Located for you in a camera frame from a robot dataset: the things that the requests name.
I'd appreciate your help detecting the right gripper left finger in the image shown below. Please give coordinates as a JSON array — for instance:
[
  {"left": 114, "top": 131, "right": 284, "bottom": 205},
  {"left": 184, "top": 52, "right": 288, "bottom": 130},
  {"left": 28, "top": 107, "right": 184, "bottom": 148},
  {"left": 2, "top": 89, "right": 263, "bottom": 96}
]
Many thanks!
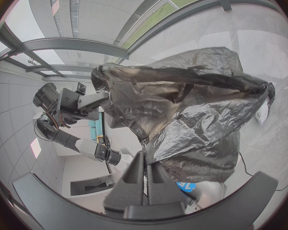
[{"left": 103, "top": 152, "right": 145, "bottom": 219}]

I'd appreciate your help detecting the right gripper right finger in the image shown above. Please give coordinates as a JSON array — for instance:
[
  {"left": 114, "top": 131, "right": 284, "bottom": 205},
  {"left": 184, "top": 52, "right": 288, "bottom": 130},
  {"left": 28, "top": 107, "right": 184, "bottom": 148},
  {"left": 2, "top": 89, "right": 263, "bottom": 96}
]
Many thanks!
[{"left": 145, "top": 164, "right": 186, "bottom": 219}]

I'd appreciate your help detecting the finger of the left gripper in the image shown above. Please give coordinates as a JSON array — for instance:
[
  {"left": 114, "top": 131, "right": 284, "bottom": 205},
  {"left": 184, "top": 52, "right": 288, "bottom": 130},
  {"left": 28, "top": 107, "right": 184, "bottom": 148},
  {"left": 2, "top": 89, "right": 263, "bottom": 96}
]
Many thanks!
[{"left": 77, "top": 93, "right": 110, "bottom": 111}]

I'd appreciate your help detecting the black plastic bag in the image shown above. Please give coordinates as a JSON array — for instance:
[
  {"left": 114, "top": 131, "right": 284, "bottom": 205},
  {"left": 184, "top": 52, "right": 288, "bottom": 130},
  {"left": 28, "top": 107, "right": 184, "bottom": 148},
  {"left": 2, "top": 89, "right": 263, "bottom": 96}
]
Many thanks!
[{"left": 91, "top": 46, "right": 269, "bottom": 184}]

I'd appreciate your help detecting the clear printed wrapper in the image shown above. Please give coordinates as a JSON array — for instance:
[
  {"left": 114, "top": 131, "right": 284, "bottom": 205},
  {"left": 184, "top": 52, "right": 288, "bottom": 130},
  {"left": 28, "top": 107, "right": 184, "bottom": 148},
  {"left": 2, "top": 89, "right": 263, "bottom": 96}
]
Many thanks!
[{"left": 254, "top": 99, "right": 271, "bottom": 127}]

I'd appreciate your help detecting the black plastic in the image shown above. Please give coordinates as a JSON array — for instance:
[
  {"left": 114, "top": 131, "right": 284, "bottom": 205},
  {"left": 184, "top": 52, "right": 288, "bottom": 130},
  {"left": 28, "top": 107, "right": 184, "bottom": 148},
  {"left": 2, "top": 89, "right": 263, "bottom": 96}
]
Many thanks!
[{"left": 266, "top": 82, "right": 276, "bottom": 119}]

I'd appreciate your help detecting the window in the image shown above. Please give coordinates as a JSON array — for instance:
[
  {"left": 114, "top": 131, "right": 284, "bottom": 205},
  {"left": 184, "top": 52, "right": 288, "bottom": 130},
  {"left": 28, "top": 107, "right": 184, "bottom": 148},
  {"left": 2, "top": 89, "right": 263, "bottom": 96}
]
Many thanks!
[{"left": 0, "top": 0, "right": 275, "bottom": 77}]

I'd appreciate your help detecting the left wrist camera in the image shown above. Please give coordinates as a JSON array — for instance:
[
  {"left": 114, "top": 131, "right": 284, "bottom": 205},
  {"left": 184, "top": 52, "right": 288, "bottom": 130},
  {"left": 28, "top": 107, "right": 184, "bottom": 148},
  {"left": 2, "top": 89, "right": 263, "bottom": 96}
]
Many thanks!
[{"left": 73, "top": 82, "right": 87, "bottom": 96}]

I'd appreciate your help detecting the black cable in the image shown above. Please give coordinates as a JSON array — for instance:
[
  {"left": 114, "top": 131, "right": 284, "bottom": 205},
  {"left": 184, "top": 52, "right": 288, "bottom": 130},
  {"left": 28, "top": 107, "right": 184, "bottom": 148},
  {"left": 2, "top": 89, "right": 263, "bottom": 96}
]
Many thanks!
[{"left": 239, "top": 151, "right": 288, "bottom": 191}]

